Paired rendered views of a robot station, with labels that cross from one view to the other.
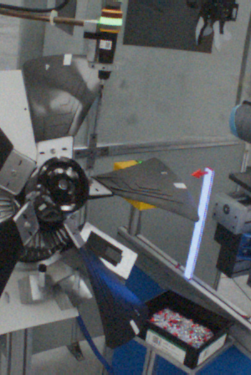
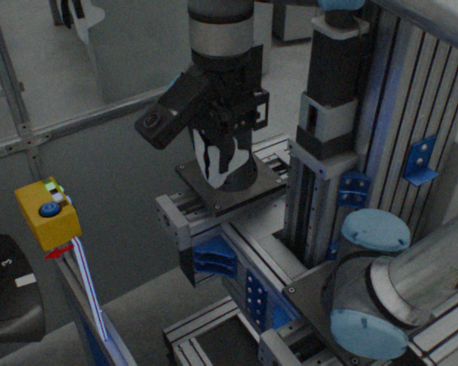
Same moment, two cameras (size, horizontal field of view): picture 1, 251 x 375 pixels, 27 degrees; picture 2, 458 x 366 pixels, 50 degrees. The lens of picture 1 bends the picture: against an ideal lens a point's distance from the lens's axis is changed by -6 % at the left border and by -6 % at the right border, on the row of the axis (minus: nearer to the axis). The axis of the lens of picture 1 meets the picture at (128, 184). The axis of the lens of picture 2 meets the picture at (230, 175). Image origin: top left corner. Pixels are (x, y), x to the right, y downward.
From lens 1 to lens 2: 0.87 m
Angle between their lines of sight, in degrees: 17
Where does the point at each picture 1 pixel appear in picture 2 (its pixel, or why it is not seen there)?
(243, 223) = (187, 238)
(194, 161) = not seen: hidden behind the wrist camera
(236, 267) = (198, 277)
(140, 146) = (92, 119)
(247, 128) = not seen: hidden behind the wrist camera
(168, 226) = (159, 182)
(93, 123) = (17, 113)
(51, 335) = (51, 318)
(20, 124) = not seen: outside the picture
